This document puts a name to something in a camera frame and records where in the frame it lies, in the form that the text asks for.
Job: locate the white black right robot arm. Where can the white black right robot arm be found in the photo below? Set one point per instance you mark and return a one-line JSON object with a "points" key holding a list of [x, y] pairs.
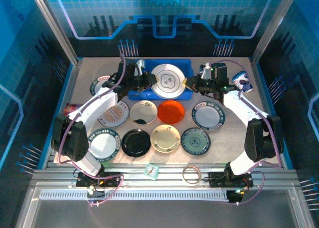
{"points": [[239, 106]]}

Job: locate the purple candy bag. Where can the purple candy bag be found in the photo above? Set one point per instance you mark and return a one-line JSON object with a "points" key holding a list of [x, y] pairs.
{"points": [[71, 108]]}

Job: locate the cream plate with flower sprigs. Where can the cream plate with flower sprigs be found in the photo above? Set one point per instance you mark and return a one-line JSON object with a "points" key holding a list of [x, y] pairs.
{"points": [[165, 138]]}

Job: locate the aluminium frame post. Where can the aluminium frame post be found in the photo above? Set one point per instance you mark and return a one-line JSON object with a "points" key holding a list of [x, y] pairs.
{"points": [[57, 26], [273, 26]]}

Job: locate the large white plate green motif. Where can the large white plate green motif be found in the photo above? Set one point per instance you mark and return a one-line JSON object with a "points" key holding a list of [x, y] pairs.
{"points": [[168, 81]]}

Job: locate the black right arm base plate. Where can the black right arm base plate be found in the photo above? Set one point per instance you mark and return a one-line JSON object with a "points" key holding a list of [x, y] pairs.
{"points": [[216, 179]]}

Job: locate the white plate orange sunburst pattern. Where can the white plate orange sunburst pattern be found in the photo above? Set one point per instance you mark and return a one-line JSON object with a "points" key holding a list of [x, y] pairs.
{"points": [[115, 116]]}

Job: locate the blue plastic bin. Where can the blue plastic bin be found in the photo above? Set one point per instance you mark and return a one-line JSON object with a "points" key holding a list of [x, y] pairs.
{"points": [[185, 63]]}

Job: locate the glossy black plate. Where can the glossy black plate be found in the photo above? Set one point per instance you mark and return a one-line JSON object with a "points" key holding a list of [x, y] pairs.
{"points": [[135, 142]]}

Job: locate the orange translucent plate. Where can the orange translucent plate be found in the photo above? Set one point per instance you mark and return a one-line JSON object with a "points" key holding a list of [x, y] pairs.
{"points": [[171, 111]]}

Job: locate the small green square clock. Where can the small green square clock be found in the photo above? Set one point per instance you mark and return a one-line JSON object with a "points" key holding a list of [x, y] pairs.
{"points": [[151, 172]]}

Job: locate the grey metal front panel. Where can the grey metal front panel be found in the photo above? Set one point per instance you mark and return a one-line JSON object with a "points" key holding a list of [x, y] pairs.
{"points": [[159, 213]]}

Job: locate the white plate green lettered rim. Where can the white plate green lettered rim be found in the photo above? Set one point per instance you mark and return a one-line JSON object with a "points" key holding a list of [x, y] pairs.
{"points": [[96, 86], [208, 115], [106, 143]]}

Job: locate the blue green patterned plate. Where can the blue green patterned plate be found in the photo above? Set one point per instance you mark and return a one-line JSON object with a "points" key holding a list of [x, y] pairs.
{"points": [[195, 141]]}

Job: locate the blue edged side rail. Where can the blue edged side rail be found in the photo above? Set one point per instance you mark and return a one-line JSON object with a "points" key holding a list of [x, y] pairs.
{"points": [[66, 88], [268, 101]]}

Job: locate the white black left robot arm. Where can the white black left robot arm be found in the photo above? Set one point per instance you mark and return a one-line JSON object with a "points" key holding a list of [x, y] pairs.
{"points": [[99, 103]]}

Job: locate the white plate small flower print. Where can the white plate small flower print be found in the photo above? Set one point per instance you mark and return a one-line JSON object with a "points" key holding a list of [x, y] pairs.
{"points": [[143, 111]]}

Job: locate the blue white snack cup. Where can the blue white snack cup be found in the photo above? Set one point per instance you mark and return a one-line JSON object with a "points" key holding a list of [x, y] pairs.
{"points": [[243, 81]]}

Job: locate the aluminium front rail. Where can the aluminium front rail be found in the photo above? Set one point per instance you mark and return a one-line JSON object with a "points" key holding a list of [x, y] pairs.
{"points": [[169, 174]]}

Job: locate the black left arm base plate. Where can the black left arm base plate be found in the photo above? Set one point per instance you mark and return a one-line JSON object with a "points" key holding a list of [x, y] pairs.
{"points": [[112, 179]]}

